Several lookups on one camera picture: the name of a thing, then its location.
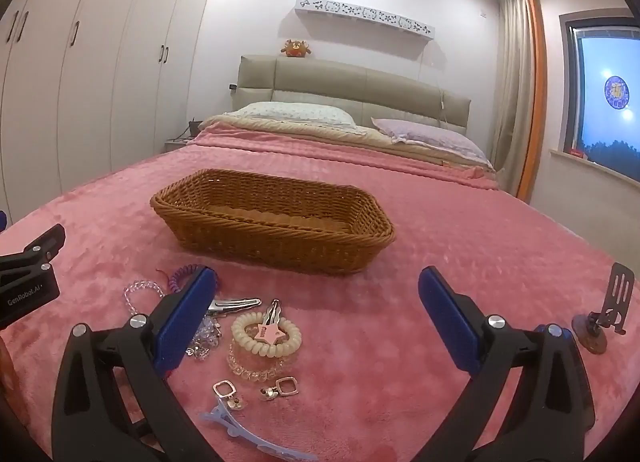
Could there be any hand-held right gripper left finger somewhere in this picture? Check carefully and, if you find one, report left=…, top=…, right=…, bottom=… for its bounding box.
left=51, top=266, right=221, bottom=462

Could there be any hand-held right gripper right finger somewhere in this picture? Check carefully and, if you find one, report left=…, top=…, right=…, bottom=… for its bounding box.
left=418, top=266, right=596, bottom=462

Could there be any purple spiral hair tie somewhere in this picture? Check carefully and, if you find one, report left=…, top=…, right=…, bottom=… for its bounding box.
left=167, top=267, right=199, bottom=295

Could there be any gold square earring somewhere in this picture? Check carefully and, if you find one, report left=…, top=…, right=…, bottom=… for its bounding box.
left=259, top=377, right=300, bottom=401
left=211, top=380, right=247, bottom=411

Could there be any brown wicker basket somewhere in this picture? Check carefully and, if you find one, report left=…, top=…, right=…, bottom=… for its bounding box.
left=150, top=168, right=396, bottom=275

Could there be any silver hair clip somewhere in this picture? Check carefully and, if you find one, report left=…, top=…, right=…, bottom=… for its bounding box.
left=206, top=297, right=263, bottom=315

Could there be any pink plush blanket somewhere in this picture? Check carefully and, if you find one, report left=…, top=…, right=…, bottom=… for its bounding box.
left=0, top=122, right=640, bottom=462

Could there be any pink star hair clip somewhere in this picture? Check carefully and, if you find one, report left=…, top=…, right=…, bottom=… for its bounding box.
left=252, top=298, right=294, bottom=345

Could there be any lilac hair clip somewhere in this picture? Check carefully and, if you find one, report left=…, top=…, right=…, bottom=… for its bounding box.
left=200, top=397, right=319, bottom=462

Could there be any white nightstand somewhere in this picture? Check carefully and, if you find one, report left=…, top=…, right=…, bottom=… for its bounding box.
left=164, top=137, right=195, bottom=157

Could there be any black phone stand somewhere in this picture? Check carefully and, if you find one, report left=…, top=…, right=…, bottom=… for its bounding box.
left=572, top=263, right=636, bottom=356

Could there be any lilac floral pillow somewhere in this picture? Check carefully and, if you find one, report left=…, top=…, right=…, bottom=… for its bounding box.
left=371, top=118, right=493, bottom=167

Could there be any beige quilt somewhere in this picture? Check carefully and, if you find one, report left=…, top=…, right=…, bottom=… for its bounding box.
left=200, top=112, right=497, bottom=173

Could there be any window sill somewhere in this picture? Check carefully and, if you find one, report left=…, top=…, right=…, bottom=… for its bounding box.
left=550, top=149, right=640, bottom=193

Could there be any orange curtain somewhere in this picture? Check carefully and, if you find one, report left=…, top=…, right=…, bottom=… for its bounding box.
left=517, top=0, right=547, bottom=203

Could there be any white floral pillow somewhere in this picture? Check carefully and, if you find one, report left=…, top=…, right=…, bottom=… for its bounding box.
left=231, top=102, right=357, bottom=130

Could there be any white wardrobe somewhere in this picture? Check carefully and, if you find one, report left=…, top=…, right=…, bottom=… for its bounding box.
left=0, top=0, right=223, bottom=223

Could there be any beige curtain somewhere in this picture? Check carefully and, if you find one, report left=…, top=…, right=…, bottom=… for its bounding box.
left=492, top=0, right=538, bottom=197

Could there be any beige padded headboard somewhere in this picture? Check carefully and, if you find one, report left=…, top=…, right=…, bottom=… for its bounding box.
left=231, top=54, right=472, bottom=137

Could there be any dark framed window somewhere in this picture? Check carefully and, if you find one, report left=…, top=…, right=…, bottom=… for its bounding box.
left=559, top=12, right=640, bottom=177

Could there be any round purple window sticker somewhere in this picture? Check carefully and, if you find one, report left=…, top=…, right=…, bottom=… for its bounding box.
left=603, top=76, right=632, bottom=110

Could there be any orange plush toy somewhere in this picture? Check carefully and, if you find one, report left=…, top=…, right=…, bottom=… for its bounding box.
left=280, top=39, right=312, bottom=58

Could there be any crystal bead bracelet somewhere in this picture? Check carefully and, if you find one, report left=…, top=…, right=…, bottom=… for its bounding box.
left=186, top=314, right=224, bottom=361

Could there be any clear spiral hair tie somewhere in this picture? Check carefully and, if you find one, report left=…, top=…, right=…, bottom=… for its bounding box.
left=227, top=342, right=292, bottom=383

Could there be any white cable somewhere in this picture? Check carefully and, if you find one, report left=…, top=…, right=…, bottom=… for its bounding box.
left=419, top=42, right=447, bottom=129

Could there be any white cutout wall shelf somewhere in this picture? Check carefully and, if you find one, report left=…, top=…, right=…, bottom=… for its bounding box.
left=295, top=0, right=437, bottom=40

